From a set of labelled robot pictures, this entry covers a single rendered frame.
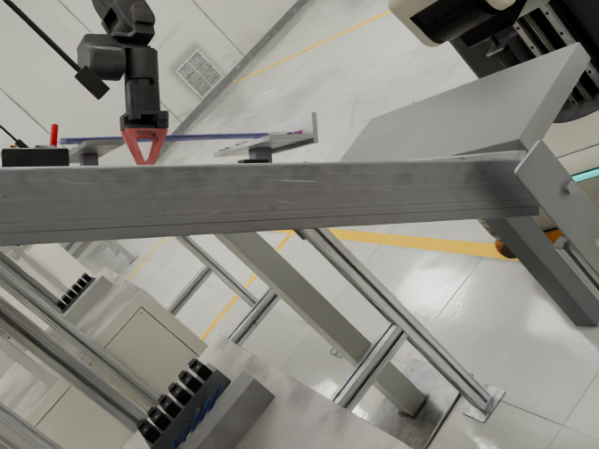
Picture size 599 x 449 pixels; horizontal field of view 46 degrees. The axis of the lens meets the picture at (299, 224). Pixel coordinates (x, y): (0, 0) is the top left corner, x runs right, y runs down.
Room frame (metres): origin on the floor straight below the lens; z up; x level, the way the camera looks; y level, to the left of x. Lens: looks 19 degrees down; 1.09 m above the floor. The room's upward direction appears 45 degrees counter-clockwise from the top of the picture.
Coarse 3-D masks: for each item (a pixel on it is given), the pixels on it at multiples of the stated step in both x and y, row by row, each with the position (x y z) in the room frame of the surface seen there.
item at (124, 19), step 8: (96, 0) 1.29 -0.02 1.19; (104, 0) 1.27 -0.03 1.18; (112, 0) 1.26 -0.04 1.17; (120, 0) 1.26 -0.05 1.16; (128, 0) 1.26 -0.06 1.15; (136, 0) 1.27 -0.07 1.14; (144, 0) 1.28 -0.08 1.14; (96, 8) 1.30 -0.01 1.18; (104, 8) 1.28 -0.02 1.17; (112, 8) 1.26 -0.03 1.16; (120, 8) 1.25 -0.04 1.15; (128, 8) 1.25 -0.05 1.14; (104, 16) 1.29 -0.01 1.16; (112, 16) 1.30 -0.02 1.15; (120, 16) 1.25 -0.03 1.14; (128, 16) 1.25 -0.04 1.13; (152, 16) 1.27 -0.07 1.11; (104, 24) 1.29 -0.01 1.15; (112, 24) 1.29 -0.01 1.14; (120, 24) 1.25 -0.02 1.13; (128, 24) 1.24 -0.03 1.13; (128, 32) 1.25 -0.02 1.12
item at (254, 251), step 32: (256, 256) 1.52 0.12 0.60; (288, 288) 1.52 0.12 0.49; (320, 320) 1.52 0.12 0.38; (352, 352) 1.52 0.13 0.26; (384, 384) 1.52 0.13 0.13; (416, 384) 1.61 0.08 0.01; (448, 384) 1.51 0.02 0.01; (384, 416) 1.60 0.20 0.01; (416, 416) 1.51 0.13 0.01; (416, 448) 1.42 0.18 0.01
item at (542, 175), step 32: (544, 160) 0.64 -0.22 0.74; (544, 192) 0.63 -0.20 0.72; (576, 192) 0.64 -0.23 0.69; (576, 224) 0.63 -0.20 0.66; (384, 352) 1.33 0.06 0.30; (192, 384) 1.06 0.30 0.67; (224, 384) 1.07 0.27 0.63; (256, 384) 0.92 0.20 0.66; (352, 384) 1.31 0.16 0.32; (160, 416) 1.05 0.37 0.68; (192, 416) 1.05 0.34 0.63; (224, 416) 0.91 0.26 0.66; (256, 416) 0.91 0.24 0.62; (480, 416) 1.34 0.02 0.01; (160, 448) 1.04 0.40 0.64; (192, 448) 0.90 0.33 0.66; (224, 448) 0.90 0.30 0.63
